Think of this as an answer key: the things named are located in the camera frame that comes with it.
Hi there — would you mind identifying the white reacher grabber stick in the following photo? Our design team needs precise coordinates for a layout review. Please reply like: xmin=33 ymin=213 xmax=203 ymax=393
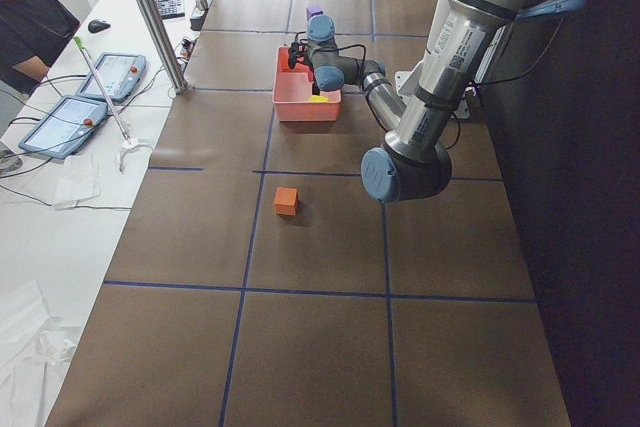
xmin=73 ymin=35 xmax=153 ymax=173

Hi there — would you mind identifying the orange foam block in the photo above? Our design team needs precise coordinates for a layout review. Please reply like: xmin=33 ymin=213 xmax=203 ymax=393
xmin=273 ymin=187 xmax=299 ymax=216

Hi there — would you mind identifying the yellow-green foam block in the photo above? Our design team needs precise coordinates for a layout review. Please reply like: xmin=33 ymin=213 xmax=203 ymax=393
xmin=308 ymin=95 xmax=329 ymax=103

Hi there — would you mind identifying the far teach pendant tablet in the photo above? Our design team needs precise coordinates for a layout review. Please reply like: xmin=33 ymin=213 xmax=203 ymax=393
xmin=94 ymin=52 xmax=147 ymax=104

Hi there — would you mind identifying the crumpled white cloth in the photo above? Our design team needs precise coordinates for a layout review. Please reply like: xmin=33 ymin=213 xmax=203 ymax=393
xmin=1 ymin=281 xmax=82 ymax=426

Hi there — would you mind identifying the teach pendant tablet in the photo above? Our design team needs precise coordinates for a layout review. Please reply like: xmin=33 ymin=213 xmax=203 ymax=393
xmin=18 ymin=95 xmax=107 ymax=159
xmin=94 ymin=52 xmax=147 ymax=104

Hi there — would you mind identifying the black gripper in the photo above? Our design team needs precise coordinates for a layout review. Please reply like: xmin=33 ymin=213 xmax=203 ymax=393
xmin=306 ymin=66 xmax=320 ymax=96

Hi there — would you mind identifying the aluminium frame post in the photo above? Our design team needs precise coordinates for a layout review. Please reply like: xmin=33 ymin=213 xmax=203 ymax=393
xmin=136 ymin=0 xmax=187 ymax=94

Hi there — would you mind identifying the purple foam block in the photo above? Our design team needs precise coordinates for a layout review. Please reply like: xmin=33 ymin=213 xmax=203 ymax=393
xmin=306 ymin=4 xmax=324 ymax=20

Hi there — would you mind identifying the black computer mouse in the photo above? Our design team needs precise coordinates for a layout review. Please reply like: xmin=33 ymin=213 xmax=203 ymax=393
xmin=87 ymin=19 xmax=111 ymax=34

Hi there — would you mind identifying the black camera cable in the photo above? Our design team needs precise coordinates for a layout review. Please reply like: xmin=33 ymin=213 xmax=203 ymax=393
xmin=294 ymin=32 xmax=369 ymax=79

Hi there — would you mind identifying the pink plastic bin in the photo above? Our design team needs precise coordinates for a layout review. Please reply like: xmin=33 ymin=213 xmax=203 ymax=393
xmin=272 ymin=46 xmax=342 ymax=122

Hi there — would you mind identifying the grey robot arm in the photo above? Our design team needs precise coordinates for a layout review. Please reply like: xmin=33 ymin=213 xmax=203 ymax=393
xmin=303 ymin=0 xmax=586 ymax=203

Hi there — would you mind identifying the red foam block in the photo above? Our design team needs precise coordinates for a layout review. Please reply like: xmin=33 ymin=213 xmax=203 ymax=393
xmin=280 ymin=56 xmax=296 ymax=72

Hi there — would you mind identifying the white paper sheet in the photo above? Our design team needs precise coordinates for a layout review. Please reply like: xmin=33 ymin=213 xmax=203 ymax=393
xmin=52 ymin=154 xmax=101 ymax=210

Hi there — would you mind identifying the person in black shirt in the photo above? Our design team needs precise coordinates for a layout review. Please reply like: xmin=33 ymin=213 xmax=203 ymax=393
xmin=0 ymin=0 xmax=82 ymax=97

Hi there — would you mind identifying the near teach pendant tablet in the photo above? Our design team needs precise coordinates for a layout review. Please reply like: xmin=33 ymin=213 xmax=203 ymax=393
xmin=18 ymin=95 xmax=107 ymax=159

